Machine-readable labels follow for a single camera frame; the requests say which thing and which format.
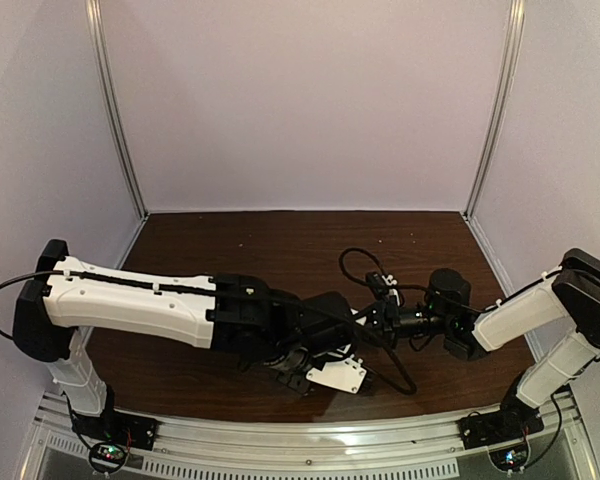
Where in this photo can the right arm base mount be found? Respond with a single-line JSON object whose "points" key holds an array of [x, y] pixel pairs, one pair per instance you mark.
{"points": [[512, 422]]}

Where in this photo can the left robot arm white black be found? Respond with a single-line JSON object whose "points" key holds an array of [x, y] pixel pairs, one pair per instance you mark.
{"points": [[306, 341]]}

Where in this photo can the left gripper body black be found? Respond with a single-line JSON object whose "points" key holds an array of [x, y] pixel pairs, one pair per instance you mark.
{"points": [[290, 377]]}

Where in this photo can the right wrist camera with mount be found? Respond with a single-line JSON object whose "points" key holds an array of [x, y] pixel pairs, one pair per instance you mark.
{"points": [[382, 288]]}

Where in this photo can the aluminium frame post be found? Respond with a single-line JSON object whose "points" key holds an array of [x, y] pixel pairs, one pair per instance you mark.
{"points": [[508, 67], [114, 118]]}

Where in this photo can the curved aluminium front rail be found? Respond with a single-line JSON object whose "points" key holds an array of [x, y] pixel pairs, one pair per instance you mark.
{"points": [[421, 447]]}

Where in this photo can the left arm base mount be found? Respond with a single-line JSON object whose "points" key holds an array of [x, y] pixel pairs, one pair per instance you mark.
{"points": [[110, 438]]}

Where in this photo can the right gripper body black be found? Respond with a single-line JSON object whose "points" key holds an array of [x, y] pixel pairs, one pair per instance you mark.
{"points": [[390, 318]]}

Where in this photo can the right aluminium frame post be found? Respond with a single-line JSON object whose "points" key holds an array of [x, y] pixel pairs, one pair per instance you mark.
{"points": [[508, 67]]}

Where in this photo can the white remote control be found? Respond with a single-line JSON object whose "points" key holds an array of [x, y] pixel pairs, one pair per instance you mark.
{"points": [[357, 335]]}

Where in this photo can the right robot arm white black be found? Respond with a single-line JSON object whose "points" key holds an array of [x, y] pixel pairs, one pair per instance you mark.
{"points": [[570, 291]]}

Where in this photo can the left aluminium frame post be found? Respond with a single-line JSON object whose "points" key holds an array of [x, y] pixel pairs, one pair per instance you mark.
{"points": [[114, 118]]}

